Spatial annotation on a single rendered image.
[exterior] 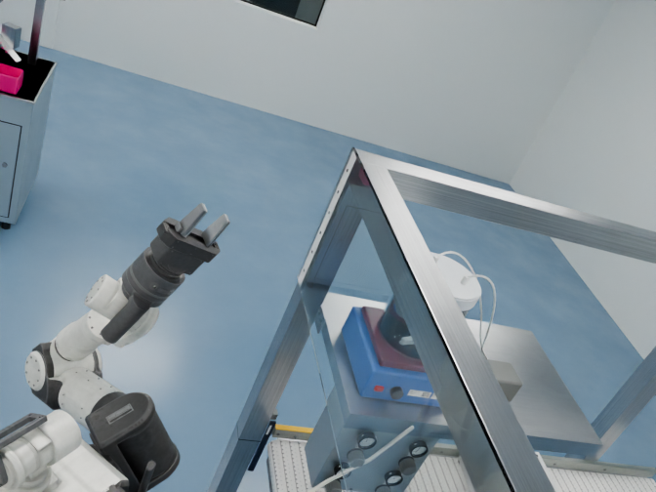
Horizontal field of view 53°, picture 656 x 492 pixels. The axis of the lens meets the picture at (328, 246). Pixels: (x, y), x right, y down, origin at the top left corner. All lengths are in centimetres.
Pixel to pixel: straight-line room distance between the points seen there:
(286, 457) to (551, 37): 556
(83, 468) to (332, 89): 541
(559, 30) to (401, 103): 160
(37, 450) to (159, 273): 34
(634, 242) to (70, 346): 128
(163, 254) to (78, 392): 35
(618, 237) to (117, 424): 117
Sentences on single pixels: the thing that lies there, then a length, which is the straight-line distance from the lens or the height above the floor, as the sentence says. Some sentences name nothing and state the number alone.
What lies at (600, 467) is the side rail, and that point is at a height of 94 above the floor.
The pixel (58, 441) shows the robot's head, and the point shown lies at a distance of 105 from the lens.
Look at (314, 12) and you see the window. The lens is 615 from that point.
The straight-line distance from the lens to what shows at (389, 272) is 108.
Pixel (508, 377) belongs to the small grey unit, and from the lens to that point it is 152.
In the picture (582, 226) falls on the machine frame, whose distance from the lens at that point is 162.
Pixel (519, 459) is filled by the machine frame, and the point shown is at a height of 172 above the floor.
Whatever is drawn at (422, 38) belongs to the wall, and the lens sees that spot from 631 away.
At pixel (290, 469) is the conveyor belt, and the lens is 175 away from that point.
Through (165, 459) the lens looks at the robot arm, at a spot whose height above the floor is 122.
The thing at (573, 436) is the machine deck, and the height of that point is 135.
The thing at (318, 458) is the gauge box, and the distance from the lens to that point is 143.
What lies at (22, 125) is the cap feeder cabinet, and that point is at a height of 63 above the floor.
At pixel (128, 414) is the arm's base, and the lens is 122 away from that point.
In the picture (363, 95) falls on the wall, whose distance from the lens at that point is 636.
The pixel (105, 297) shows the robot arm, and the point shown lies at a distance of 122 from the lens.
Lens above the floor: 220
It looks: 29 degrees down
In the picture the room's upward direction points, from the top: 24 degrees clockwise
